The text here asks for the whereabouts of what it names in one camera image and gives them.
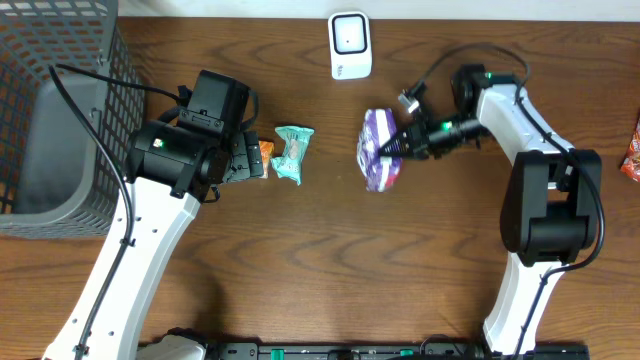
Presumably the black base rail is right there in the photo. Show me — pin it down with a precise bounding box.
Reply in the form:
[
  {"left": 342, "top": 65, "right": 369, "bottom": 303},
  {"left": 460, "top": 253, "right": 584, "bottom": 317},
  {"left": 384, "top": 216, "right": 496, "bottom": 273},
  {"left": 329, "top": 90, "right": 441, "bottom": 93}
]
[{"left": 214, "top": 341, "right": 591, "bottom": 360}]

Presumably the purple red snack bag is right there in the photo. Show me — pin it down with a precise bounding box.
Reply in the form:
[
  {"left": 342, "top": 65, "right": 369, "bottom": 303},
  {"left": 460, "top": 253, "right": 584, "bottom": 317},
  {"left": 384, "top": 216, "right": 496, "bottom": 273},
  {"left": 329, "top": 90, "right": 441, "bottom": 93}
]
[{"left": 356, "top": 108, "right": 402, "bottom": 192}]

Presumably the white barcode scanner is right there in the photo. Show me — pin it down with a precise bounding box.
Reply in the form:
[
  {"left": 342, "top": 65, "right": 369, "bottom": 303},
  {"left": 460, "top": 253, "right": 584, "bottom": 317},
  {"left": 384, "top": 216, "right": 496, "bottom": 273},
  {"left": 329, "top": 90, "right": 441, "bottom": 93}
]
[{"left": 327, "top": 11, "right": 373, "bottom": 80}]

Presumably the grey plastic mesh basket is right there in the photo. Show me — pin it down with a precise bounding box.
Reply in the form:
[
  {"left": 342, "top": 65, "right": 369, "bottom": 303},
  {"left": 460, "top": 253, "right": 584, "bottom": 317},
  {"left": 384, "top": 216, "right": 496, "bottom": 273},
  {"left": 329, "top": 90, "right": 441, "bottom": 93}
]
[{"left": 1, "top": 0, "right": 145, "bottom": 239}]

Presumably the orange white snack packet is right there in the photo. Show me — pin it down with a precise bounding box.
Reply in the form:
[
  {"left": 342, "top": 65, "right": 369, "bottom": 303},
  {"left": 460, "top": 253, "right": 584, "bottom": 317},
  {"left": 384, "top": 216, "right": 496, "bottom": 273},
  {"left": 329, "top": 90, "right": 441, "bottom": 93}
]
[{"left": 259, "top": 140, "right": 275, "bottom": 179}]

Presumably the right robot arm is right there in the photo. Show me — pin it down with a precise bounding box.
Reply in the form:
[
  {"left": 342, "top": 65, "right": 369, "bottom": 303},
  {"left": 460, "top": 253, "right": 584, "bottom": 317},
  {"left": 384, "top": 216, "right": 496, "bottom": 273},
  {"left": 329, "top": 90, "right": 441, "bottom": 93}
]
[{"left": 378, "top": 64, "right": 605, "bottom": 359}]

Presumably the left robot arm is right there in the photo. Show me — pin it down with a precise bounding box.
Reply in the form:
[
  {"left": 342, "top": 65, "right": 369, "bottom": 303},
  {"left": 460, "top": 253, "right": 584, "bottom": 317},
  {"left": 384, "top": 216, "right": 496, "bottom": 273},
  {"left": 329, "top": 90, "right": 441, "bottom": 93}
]
[{"left": 44, "top": 70, "right": 264, "bottom": 360}]

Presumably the red Top chocolate bar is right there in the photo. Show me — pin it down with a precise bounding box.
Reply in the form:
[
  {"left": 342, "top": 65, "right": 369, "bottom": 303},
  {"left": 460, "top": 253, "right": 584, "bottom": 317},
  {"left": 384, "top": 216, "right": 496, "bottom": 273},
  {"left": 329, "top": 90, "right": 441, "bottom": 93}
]
[{"left": 620, "top": 120, "right": 640, "bottom": 182}]

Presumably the teal snack packet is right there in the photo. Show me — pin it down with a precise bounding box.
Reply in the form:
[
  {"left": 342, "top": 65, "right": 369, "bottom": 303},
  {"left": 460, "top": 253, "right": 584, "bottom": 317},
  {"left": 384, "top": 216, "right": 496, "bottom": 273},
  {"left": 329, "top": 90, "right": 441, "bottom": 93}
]
[{"left": 271, "top": 126, "right": 315, "bottom": 186}]

